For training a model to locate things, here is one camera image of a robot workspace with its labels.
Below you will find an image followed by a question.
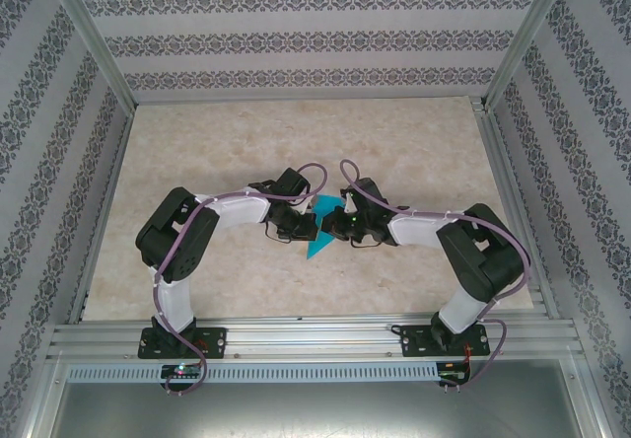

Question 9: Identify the teal cloth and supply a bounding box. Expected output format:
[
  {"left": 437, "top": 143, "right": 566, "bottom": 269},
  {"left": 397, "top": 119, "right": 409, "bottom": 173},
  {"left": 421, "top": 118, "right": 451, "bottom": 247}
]
[{"left": 304, "top": 193, "right": 347, "bottom": 262}]

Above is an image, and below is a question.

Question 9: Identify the grey metal sheet panel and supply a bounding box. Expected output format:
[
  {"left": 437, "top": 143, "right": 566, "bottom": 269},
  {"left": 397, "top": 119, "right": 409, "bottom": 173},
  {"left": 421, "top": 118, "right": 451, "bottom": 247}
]
[{"left": 46, "top": 358, "right": 600, "bottom": 438}]

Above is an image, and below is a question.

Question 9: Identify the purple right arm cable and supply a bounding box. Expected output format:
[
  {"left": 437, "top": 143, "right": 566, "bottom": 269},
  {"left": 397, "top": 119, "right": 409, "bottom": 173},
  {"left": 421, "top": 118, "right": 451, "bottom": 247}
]
[{"left": 338, "top": 160, "right": 533, "bottom": 391}]

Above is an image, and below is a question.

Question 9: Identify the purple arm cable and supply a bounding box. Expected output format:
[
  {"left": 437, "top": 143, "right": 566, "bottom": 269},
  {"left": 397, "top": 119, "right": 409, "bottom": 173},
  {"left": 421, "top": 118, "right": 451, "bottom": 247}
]
[
  {"left": 151, "top": 162, "right": 331, "bottom": 397},
  {"left": 338, "top": 160, "right": 533, "bottom": 391}
]

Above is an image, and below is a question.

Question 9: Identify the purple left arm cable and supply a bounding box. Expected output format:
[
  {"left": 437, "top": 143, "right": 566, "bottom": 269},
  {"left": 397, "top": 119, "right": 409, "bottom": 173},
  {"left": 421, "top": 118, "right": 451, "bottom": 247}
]
[{"left": 151, "top": 162, "right": 331, "bottom": 397}]

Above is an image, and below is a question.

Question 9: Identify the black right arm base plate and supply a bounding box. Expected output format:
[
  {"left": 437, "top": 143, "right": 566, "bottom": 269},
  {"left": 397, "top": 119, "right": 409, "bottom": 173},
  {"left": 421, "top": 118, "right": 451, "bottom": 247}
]
[{"left": 400, "top": 324, "right": 490, "bottom": 359}]

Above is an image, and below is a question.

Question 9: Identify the slotted grey cable duct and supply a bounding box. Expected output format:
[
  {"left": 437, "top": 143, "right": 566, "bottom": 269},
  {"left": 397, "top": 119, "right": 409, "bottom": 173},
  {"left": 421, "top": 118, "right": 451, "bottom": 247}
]
[{"left": 66, "top": 361, "right": 441, "bottom": 386}]

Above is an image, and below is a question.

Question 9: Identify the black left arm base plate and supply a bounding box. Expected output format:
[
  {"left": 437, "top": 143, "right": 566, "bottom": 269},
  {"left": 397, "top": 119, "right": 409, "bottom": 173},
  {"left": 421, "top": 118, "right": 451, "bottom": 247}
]
[{"left": 137, "top": 328, "right": 229, "bottom": 360}]

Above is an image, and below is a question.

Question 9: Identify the aluminium side rail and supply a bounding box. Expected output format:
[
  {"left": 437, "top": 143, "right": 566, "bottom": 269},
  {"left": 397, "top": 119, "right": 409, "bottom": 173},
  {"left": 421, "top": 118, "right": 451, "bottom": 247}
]
[
  {"left": 67, "top": 105, "right": 135, "bottom": 326},
  {"left": 470, "top": 96, "right": 562, "bottom": 320}
]

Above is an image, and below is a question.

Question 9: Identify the aluminium frame post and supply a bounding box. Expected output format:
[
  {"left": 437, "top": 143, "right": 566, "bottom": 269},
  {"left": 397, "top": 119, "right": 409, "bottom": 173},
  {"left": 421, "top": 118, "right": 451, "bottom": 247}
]
[
  {"left": 47, "top": 0, "right": 138, "bottom": 110},
  {"left": 483, "top": 0, "right": 578, "bottom": 111}
]

